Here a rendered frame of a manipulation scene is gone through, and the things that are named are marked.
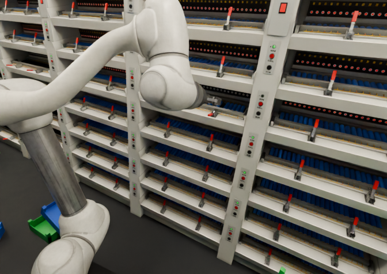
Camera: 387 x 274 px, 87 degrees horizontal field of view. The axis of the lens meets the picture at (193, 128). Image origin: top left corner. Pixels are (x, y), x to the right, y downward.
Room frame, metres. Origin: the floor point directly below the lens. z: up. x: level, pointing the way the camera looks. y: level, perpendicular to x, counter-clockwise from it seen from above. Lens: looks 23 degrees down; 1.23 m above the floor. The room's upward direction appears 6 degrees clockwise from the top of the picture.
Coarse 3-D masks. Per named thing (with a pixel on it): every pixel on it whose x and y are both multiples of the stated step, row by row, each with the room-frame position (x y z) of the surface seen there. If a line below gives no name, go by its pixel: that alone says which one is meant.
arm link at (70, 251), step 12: (60, 240) 0.50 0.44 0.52; (72, 240) 0.51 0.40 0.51; (84, 240) 0.55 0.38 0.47; (48, 252) 0.45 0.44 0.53; (60, 252) 0.46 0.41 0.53; (72, 252) 0.47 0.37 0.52; (84, 252) 0.51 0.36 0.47; (36, 264) 0.42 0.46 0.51; (48, 264) 0.42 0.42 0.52; (60, 264) 0.42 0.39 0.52; (72, 264) 0.44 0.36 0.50; (84, 264) 0.48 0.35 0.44
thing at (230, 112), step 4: (204, 104) 1.02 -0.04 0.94; (196, 108) 1.01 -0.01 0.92; (204, 108) 1.01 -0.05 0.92; (208, 108) 1.00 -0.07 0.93; (212, 108) 0.99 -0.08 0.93; (216, 108) 0.98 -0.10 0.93; (220, 108) 0.98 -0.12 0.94; (224, 108) 0.98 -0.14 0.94; (220, 112) 0.98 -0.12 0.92; (224, 112) 0.97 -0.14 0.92; (228, 112) 0.96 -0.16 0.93; (232, 112) 0.95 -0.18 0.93; (236, 112) 0.94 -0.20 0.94; (240, 112) 0.94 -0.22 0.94; (240, 116) 0.93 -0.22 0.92
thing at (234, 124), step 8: (224, 96) 1.10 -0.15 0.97; (232, 96) 1.08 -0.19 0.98; (144, 104) 1.11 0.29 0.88; (168, 112) 1.05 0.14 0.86; (176, 112) 1.02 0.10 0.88; (184, 112) 1.00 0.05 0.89; (192, 112) 0.99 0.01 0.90; (200, 112) 0.99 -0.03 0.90; (208, 112) 0.99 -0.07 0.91; (200, 120) 0.97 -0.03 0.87; (208, 120) 0.95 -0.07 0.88; (216, 120) 0.93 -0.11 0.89; (224, 120) 0.92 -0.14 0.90; (232, 120) 0.92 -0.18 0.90; (240, 120) 0.92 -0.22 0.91; (224, 128) 0.92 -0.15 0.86; (232, 128) 0.90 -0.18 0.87; (240, 128) 0.88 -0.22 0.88
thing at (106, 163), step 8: (80, 144) 1.45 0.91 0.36; (88, 144) 1.47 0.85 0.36; (72, 152) 1.40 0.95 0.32; (80, 152) 1.40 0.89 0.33; (88, 152) 1.35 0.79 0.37; (96, 152) 1.38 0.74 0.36; (104, 152) 1.38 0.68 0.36; (112, 152) 1.38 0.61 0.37; (88, 160) 1.33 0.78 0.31; (96, 160) 1.31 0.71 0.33; (104, 160) 1.31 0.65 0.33; (112, 160) 1.32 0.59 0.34; (120, 160) 1.29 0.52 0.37; (128, 160) 1.30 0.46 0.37; (104, 168) 1.26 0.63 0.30; (112, 168) 1.23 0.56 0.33; (120, 168) 1.24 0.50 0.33; (128, 168) 1.23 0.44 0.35; (120, 176) 1.20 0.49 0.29; (128, 176) 1.15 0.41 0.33
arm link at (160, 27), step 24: (168, 0) 0.55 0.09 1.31; (144, 24) 0.53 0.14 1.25; (168, 24) 0.52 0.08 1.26; (96, 48) 0.54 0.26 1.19; (120, 48) 0.55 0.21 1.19; (144, 48) 0.53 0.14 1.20; (168, 48) 0.51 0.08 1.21; (72, 72) 0.51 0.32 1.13; (96, 72) 0.54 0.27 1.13; (0, 96) 0.49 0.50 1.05; (24, 96) 0.49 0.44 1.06; (48, 96) 0.49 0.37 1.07; (72, 96) 0.52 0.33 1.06; (0, 120) 0.47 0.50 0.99
